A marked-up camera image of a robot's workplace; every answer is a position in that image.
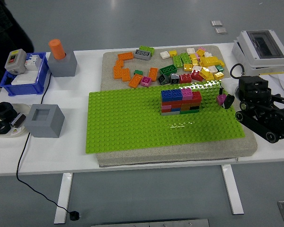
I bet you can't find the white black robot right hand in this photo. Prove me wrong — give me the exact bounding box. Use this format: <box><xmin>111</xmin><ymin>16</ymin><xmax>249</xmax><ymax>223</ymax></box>
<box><xmin>219</xmin><ymin>79</ymin><xmax>239</xmax><ymax>110</ymax></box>

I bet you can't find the magenta toy brick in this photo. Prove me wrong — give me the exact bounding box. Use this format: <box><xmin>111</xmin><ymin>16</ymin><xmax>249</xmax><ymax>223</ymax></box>
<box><xmin>216</xmin><ymin>94</ymin><xmax>227</xmax><ymax>106</ymax></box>
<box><xmin>140</xmin><ymin>76</ymin><xmax>152</xmax><ymax>87</ymax></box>

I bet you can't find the lime green toy brick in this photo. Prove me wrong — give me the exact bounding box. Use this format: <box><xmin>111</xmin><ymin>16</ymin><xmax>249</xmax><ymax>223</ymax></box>
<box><xmin>172</xmin><ymin>54</ymin><xmax>184</xmax><ymax>68</ymax></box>
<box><xmin>179</xmin><ymin>52</ymin><xmax>193</xmax><ymax>65</ymax></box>

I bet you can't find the black grey sloped brick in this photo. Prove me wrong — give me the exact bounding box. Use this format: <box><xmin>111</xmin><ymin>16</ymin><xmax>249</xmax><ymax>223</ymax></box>
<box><xmin>169</xmin><ymin>73</ymin><xmax>181</xmax><ymax>85</ymax></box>

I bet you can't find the long red toy brick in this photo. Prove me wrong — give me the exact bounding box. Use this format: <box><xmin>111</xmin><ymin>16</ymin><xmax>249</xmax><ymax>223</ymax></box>
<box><xmin>161</xmin><ymin>100</ymin><xmax>183</xmax><ymax>107</ymax></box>

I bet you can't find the dark green long brick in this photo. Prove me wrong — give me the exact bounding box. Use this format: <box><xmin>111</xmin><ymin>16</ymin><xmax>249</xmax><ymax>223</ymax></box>
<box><xmin>159</xmin><ymin>64</ymin><xmax>177</xmax><ymax>77</ymax></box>

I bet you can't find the black grey toy brick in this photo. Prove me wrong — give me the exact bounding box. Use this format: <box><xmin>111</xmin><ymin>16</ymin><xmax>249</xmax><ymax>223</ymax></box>
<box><xmin>157</xmin><ymin>73</ymin><xmax>170</xmax><ymax>85</ymax></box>

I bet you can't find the lime green long brick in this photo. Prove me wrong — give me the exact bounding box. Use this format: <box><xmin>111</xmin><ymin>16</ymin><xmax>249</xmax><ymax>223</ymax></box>
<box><xmin>139</xmin><ymin>45</ymin><xmax>155</xmax><ymax>57</ymax></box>

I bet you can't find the grey long toy brick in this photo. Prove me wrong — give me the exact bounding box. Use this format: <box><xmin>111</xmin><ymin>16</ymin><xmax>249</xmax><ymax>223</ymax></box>
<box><xmin>133</xmin><ymin>49</ymin><xmax>151</xmax><ymax>60</ymax></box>

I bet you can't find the green studded baseplate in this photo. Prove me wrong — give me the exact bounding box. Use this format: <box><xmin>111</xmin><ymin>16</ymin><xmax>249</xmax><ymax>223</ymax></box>
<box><xmin>85</xmin><ymin>80</ymin><xmax>247</xmax><ymax>154</ymax></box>

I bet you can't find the person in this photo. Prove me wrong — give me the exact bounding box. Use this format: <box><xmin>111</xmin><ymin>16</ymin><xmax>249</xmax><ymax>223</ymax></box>
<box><xmin>0</xmin><ymin>0</ymin><xmax>35</xmax><ymax>89</ymax></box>

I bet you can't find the white circuit breaker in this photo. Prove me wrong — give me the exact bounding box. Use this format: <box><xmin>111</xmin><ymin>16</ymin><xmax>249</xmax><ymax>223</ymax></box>
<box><xmin>24</xmin><ymin>53</ymin><xmax>42</xmax><ymax>71</ymax></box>

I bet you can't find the white sheet with yellow edge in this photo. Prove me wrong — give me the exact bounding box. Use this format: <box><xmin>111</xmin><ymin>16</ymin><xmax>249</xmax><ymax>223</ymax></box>
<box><xmin>260</xmin><ymin>71</ymin><xmax>284</xmax><ymax>100</ymax></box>

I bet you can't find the blue plastic bin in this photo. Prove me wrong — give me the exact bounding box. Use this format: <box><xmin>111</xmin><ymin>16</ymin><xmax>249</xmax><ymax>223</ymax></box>
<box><xmin>0</xmin><ymin>52</ymin><xmax>50</xmax><ymax>96</ymax></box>

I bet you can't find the large black nut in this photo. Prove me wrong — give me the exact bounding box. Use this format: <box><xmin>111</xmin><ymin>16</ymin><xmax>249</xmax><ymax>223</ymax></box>
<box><xmin>0</xmin><ymin>102</ymin><xmax>18</xmax><ymax>122</ymax></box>

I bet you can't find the white tray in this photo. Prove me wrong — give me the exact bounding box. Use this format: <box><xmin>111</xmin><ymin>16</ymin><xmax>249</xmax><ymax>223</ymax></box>
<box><xmin>0</xmin><ymin>103</ymin><xmax>32</xmax><ymax>138</ymax></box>

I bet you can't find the orange cylinder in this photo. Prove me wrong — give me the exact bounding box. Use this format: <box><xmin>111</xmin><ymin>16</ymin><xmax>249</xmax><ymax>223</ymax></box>
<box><xmin>48</xmin><ymin>39</ymin><xmax>67</xmax><ymax>61</ymax></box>

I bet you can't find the dark cylindrical part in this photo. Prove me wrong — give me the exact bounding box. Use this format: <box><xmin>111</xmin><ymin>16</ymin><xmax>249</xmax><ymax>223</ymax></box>
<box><xmin>10</xmin><ymin>113</ymin><xmax>27</xmax><ymax>129</ymax></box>

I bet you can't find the grey block with round hole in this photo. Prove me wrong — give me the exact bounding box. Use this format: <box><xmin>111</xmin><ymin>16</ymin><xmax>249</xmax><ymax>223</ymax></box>
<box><xmin>47</xmin><ymin>49</ymin><xmax>77</xmax><ymax>78</ymax></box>

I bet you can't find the grey block with square hole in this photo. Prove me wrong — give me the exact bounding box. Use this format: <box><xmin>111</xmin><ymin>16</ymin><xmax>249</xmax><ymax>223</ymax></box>
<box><xmin>24</xmin><ymin>104</ymin><xmax>65</xmax><ymax>139</ymax></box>

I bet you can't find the white table leg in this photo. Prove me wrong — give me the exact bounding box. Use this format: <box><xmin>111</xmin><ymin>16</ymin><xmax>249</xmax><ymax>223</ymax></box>
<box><xmin>53</xmin><ymin>173</ymin><xmax>74</xmax><ymax>224</ymax></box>
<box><xmin>221</xmin><ymin>164</ymin><xmax>245</xmax><ymax>215</ymax></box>

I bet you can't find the grey-brown foam mat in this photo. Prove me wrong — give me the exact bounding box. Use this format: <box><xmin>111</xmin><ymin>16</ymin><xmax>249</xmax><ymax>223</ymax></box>
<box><xmin>96</xmin><ymin>44</ymin><xmax>258</xmax><ymax>168</ymax></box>

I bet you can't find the black power plug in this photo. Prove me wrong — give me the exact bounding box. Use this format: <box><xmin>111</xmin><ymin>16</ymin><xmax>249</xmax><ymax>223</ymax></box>
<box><xmin>69</xmin><ymin>210</ymin><xmax>81</xmax><ymax>221</ymax></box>

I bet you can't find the grey push-button switch box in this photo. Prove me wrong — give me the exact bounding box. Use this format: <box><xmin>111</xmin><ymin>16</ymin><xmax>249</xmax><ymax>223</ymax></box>
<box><xmin>4</xmin><ymin>48</ymin><xmax>27</xmax><ymax>75</ymax></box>

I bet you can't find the white electrical enclosure box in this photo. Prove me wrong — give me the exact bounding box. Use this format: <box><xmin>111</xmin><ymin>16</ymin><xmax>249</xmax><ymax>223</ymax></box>
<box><xmin>231</xmin><ymin>29</ymin><xmax>284</xmax><ymax>78</ymax></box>

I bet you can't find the white wall switch plate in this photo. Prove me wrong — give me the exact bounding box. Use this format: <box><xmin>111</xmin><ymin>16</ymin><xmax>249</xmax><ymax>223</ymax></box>
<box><xmin>10</xmin><ymin>70</ymin><xmax>37</xmax><ymax>86</ymax></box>

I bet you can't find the black power cable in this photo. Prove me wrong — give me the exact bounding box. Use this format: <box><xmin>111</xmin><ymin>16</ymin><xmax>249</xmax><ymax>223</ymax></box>
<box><xmin>16</xmin><ymin>71</ymin><xmax>72</xmax><ymax>215</ymax></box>

